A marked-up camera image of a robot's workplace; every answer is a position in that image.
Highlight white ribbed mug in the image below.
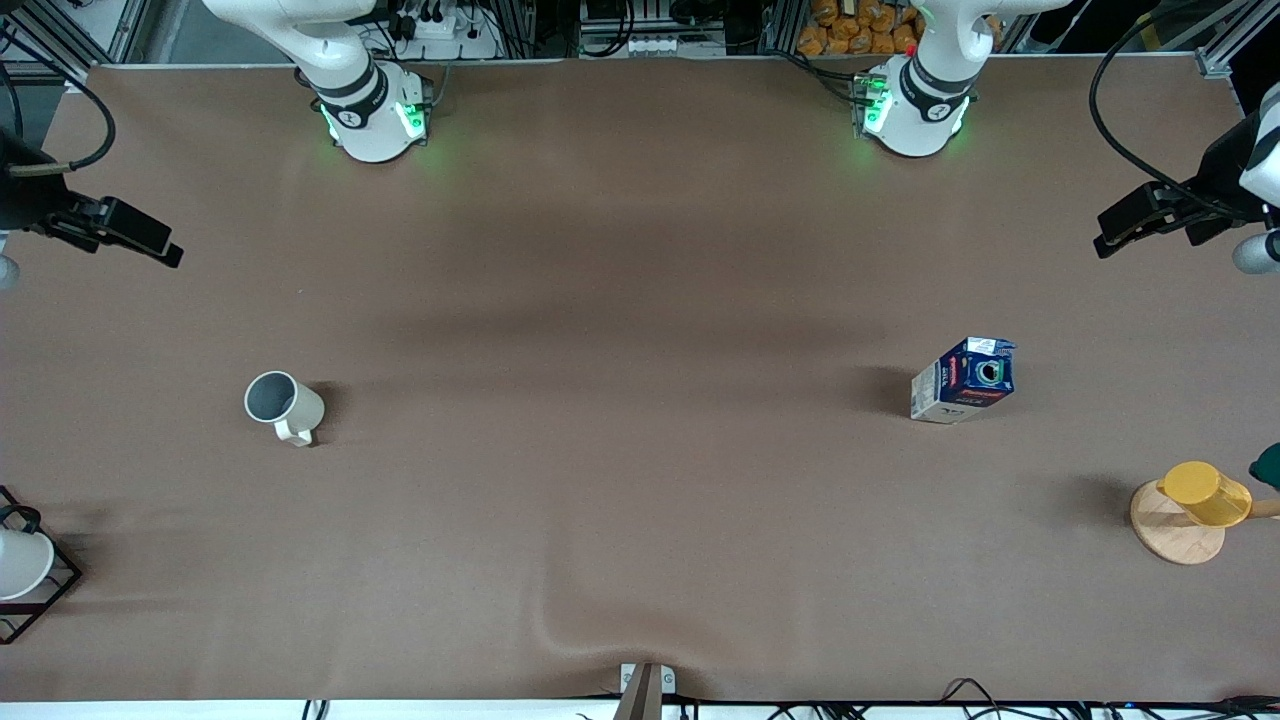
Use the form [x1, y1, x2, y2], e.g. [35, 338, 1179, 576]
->
[244, 370, 327, 448]

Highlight blue and white milk carton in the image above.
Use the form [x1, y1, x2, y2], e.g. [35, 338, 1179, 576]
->
[910, 337, 1018, 425]

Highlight yellow plastic cup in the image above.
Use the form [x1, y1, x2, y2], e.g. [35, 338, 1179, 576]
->
[1157, 461, 1254, 528]

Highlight round wooden cup stand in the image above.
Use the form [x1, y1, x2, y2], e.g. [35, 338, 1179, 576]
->
[1130, 479, 1280, 567]

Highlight orange snack bags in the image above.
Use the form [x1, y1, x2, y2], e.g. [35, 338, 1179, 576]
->
[797, 0, 926, 58]

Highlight white power strip with plugs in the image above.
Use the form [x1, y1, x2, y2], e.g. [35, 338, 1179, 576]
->
[385, 0, 503, 61]

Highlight brown table cover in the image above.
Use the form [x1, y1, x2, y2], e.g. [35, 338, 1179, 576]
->
[0, 55, 1280, 703]

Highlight long white power strip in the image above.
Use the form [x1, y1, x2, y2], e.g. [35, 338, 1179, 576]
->
[580, 33, 728, 59]

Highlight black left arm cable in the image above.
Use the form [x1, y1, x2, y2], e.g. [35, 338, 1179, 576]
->
[1089, 0, 1256, 219]

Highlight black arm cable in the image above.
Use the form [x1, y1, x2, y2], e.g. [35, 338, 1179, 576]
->
[0, 28, 118, 179]
[1089, 0, 1256, 219]

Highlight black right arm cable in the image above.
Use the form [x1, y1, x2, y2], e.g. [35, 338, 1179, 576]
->
[0, 28, 118, 179]

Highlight aluminium frame profile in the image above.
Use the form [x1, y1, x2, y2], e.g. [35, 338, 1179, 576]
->
[0, 0, 153, 69]
[1195, 0, 1280, 79]

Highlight black wire rack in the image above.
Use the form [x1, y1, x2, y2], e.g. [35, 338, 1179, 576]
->
[0, 485, 84, 646]

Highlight black floor cables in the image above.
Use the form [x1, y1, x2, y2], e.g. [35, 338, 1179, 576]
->
[770, 677, 1280, 720]

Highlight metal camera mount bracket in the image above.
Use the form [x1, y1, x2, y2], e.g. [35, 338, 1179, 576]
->
[612, 662, 677, 720]

